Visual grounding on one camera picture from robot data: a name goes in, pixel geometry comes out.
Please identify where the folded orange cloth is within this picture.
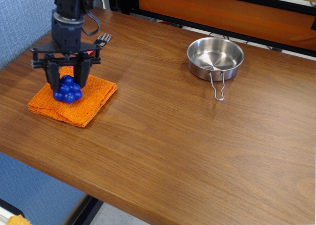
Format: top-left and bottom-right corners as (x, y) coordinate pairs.
(28, 75), (117, 128)

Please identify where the steel bowl with wire handle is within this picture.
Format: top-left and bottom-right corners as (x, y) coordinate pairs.
(187, 37), (244, 101)

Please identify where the orange panel with black frame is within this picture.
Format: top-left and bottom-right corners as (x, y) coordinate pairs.
(109, 0), (316, 56)

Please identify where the blue toy grape bunch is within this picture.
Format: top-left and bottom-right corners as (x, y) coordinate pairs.
(53, 75), (83, 104)

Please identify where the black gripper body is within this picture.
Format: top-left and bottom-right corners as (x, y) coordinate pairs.
(31, 10), (101, 69)

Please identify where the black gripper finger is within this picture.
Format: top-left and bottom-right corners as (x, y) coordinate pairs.
(45, 61), (60, 91)
(74, 59), (91, 88)

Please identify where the orange object at corner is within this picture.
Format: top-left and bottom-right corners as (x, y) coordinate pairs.
(6, 215), (31, 225)

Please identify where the fork with red handle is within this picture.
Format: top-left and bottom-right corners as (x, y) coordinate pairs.
(63, 33), (112, 71)

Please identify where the black table leg frame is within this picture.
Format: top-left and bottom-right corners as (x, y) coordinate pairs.
(60, 194), (103, 225)

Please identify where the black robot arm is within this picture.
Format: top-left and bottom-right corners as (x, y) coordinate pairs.
(31, 0), (102, 91)

